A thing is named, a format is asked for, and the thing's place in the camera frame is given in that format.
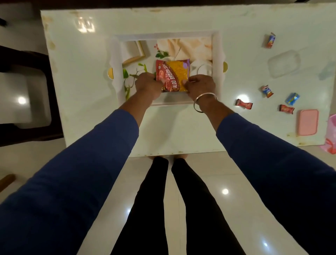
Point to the person's right hand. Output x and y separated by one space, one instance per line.
200 86

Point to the person's left hand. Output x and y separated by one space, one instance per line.
148 85

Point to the red yellow snack packet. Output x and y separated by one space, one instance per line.
174 73

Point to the red candy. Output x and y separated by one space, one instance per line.
286 109
244 104

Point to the white leaf print tray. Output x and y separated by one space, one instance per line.
168 35

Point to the orange blue candy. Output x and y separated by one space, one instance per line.
271 40
267 91

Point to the person's left forearm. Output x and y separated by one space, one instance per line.
78 170

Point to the person's right forearm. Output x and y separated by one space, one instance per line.
275 163

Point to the person's right leg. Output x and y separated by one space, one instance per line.
202 210

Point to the person's leg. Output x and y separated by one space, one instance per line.
202 210
147 210

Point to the person's left leg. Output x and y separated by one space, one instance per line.
147 210

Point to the silver bangle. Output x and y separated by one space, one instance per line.
195 99

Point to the dark brown stool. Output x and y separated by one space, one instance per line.
56 105

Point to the pink container lid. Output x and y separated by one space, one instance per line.
307 122

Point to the pink plastic bin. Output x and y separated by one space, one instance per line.
331 126

